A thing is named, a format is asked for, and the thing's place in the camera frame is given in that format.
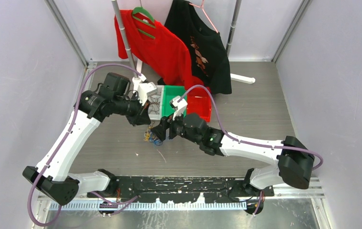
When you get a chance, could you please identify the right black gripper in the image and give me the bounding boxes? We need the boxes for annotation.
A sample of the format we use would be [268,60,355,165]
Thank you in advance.
[151,107,201,145]

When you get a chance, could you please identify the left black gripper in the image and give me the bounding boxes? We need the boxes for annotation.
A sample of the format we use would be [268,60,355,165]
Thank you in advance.
[114,92,152,127]

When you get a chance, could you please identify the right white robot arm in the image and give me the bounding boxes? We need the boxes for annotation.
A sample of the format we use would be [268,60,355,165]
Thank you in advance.
[151,114,315,196]

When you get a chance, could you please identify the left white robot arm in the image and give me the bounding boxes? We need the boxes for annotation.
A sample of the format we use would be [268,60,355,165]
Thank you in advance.
[23,73,157,206]

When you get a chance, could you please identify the white plastic bin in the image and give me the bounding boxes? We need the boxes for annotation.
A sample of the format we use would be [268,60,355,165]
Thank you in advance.
[148,85,164,121]

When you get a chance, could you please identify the white clothes rack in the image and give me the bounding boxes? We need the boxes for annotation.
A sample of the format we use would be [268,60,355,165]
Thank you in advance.
[111,0,256,90]

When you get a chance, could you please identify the red plastic bin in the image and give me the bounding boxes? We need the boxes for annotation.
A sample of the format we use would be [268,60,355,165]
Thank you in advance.
[186,87,212,122]

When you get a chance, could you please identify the red t-shirt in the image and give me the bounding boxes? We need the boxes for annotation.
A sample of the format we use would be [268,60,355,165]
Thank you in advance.
[120,10,203,89]

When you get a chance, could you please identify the black t-shirt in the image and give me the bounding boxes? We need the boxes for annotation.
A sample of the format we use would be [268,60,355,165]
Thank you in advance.
[165,0,232,94]

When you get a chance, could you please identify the green clothes hanger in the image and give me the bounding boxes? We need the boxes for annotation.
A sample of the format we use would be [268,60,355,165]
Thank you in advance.
[132,6,155,29]

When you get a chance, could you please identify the pink clothes hanger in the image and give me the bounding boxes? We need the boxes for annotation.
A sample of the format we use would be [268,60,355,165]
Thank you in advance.
[189,0,219,33]

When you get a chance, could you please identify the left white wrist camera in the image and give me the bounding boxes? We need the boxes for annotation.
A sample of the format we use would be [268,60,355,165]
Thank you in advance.
[137,82,158,105]

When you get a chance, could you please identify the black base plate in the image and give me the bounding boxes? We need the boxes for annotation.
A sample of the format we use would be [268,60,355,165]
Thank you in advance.
[87,176,259,204]

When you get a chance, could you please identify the white slotted cable duct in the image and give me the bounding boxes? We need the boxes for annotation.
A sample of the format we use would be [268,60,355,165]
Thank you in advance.
[62,200,247,211]

